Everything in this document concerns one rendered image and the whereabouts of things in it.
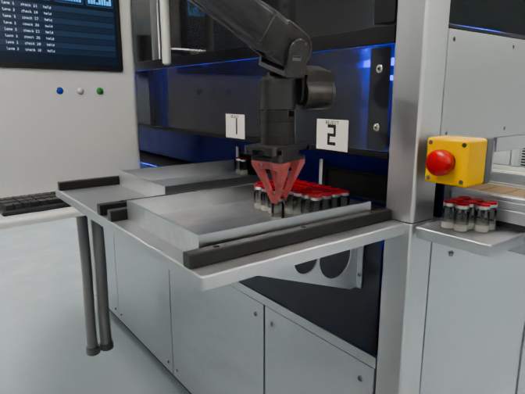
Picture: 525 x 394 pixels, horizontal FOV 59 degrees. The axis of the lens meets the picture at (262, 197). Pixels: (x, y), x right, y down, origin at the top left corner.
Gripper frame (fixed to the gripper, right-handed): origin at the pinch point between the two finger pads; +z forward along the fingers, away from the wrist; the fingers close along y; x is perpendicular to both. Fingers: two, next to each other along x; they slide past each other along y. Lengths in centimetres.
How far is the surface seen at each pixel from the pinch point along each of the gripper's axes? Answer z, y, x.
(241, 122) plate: -9.7, 25.6, 30.9
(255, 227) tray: 1.2, -12.4, -5.3
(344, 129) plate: -10.2, 17.3, -2.8
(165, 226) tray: 1.8, -18.8, 7.0
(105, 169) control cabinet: 7, 21, 85
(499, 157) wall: 63, 508, 72
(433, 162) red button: -6.9, 8.6, -22.8
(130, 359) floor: 94, 39, 109
